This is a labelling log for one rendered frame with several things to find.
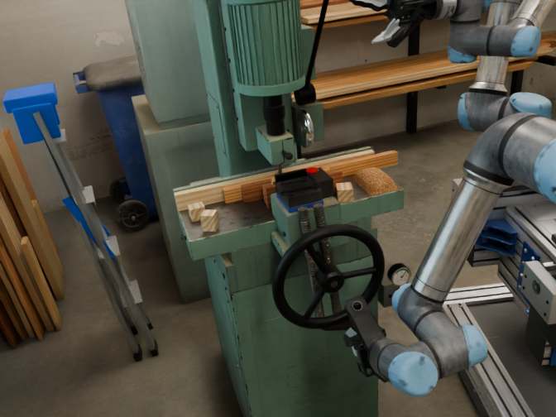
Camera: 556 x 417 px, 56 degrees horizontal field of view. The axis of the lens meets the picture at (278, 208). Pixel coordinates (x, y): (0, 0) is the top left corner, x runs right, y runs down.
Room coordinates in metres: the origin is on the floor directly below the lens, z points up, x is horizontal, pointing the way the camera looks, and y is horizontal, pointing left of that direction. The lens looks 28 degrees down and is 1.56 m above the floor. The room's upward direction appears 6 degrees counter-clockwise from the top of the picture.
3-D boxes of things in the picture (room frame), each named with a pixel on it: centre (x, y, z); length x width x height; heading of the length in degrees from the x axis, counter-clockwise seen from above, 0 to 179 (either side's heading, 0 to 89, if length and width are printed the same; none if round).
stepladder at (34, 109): (1.79, 0.73, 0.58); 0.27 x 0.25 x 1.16; 109
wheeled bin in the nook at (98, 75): (3.10, 0.76, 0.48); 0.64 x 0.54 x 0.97; 109
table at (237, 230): (1.25, -0.05, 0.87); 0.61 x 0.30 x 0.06; 105
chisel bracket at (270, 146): (1.37, -0.01, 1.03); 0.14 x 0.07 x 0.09; 15
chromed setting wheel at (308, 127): (1.51, -0.10, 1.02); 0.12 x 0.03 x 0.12; 15
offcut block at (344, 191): (1.26, -0.18, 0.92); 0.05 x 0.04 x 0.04; 177
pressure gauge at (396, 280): (1.22, -0.32, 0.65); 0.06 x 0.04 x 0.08; 105
